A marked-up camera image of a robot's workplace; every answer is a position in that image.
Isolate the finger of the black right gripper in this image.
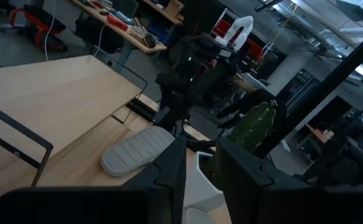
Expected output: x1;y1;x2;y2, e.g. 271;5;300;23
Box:
218;118;243;129
216;104;247;121

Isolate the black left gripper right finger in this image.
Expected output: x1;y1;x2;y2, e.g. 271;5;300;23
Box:
214;136;297;224

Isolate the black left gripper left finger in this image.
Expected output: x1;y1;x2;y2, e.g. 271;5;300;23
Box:
122;133;188;224

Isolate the grey foam slide sandal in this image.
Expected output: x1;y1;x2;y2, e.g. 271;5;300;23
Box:
181;207;221;224
100;125;176;178

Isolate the green cactus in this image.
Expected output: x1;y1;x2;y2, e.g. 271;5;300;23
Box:
227;99;278;154

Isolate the white plant pot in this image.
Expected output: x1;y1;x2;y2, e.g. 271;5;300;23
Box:
183;151;226;213

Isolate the cardboard box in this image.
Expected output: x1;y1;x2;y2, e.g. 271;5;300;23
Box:
165;0;185;19

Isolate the wooden workbench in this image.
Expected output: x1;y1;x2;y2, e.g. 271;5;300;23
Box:
72;0;168;54

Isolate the red toolbox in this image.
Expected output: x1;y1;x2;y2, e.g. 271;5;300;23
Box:
106;14;129;32

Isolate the red and black cart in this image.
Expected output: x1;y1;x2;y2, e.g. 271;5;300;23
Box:
9;4;68;52

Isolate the black rig frame post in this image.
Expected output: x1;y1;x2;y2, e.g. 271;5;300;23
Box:
252;24;363;159

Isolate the wooden shelf with black frame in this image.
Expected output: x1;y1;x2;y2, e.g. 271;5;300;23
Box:
0;46;150;212

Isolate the white cable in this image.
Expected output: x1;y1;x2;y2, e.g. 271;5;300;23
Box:
44;0;58;62

